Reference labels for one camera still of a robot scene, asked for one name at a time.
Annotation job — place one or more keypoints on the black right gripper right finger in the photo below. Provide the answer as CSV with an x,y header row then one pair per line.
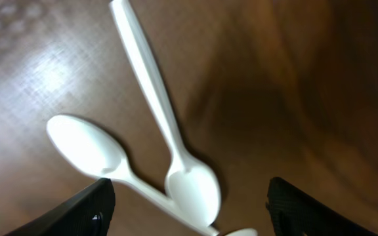
x,y
294,213

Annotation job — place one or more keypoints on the white plastic spoon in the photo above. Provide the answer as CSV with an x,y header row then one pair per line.
x,y
95,153
243,232
162,108

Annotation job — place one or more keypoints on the clear plastic basket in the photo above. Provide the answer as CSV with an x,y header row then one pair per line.
x,y
18,16

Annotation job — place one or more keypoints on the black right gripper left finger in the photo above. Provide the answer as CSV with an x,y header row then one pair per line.
x,y
87,213

